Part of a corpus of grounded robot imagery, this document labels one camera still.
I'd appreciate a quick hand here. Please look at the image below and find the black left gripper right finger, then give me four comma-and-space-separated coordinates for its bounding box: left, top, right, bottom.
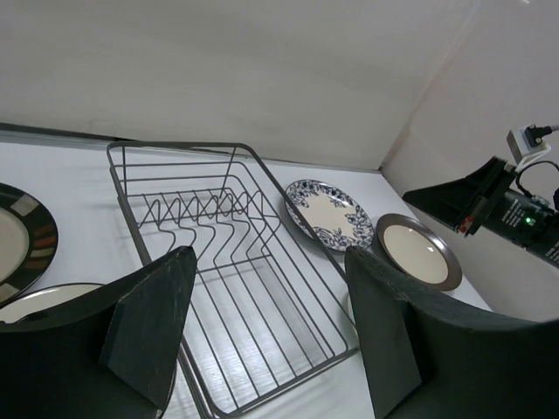
345, 247, 422, 418

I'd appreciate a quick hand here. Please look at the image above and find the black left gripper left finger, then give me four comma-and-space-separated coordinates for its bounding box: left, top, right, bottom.
99, 246, 197, 409

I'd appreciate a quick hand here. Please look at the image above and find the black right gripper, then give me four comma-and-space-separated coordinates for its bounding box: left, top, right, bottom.
403, 157, 515, 236

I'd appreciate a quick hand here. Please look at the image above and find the brown rimmed cream plate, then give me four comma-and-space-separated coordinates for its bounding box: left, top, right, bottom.
376, 213, 463, 292

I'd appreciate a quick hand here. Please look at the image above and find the cream tree pattern plate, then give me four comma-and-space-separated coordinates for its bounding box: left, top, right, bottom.
0, 283, 102, 324

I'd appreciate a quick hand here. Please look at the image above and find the blue floral plate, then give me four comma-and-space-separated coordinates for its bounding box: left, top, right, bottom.
285, 179, 375, 252

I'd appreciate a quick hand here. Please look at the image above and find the black rimmed patterned plate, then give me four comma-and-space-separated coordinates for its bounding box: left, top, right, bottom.
1, 183, 59, 306

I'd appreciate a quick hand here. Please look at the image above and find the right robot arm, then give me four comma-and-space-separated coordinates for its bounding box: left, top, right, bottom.
403, 157, 558, 267

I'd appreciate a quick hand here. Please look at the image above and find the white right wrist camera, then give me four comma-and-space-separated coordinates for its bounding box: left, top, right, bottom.
507, 125, 558, 173

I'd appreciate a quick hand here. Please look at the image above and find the grey wire dish rack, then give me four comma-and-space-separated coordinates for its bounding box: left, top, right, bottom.
107, 141, 358, 418

